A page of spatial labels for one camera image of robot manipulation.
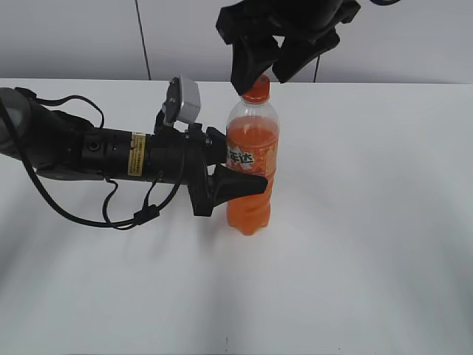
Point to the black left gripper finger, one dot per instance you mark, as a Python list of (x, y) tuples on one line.
[(215, 146), (226, 184)]

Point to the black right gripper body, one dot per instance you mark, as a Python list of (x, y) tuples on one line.
[(302, 20)]

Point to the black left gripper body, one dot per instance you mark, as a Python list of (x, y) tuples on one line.
[(178, 158)]

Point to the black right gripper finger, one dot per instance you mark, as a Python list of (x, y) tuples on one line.
[(251, 58), (296, 54)]

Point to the orange soda plastic bottle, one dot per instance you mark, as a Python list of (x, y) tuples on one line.
[(252, 132)]

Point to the orange bottle cap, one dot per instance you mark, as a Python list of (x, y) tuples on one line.
[(259, 92)]

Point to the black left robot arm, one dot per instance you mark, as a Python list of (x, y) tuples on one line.
[(61, 146)]

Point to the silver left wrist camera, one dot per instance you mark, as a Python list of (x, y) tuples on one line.
[(182, 101)]

